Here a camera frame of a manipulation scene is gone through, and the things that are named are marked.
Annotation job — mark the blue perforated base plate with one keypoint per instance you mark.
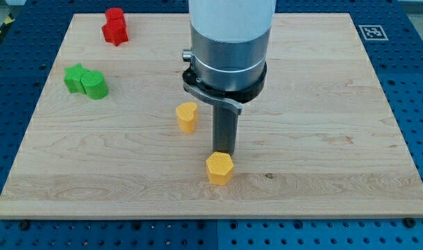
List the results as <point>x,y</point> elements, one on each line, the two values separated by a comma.
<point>29,48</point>

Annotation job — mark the green star block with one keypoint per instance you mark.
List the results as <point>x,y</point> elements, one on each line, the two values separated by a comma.
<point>73,76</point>

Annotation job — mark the light wooden board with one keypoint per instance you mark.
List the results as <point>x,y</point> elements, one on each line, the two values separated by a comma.
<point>319,142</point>

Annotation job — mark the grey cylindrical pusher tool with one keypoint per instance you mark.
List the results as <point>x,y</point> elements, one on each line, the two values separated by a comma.
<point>225,123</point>

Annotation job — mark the red cylinder block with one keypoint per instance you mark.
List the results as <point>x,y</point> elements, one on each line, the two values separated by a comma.
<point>115,16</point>

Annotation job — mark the white fiducial marker tag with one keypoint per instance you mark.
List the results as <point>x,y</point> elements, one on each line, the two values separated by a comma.
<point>373,33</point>

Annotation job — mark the red star block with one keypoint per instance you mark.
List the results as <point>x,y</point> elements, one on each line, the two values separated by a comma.
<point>114,31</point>

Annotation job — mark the green cylinder block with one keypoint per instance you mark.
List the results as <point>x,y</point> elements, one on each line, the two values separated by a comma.
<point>94,84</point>

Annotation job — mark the yellow heart block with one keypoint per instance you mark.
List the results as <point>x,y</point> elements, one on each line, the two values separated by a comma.
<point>187,116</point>

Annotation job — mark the yellow hexagon block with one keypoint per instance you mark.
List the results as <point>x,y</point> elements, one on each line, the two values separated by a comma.
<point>219,168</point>

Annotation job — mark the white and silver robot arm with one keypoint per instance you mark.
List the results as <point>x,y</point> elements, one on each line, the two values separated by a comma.
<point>227,56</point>

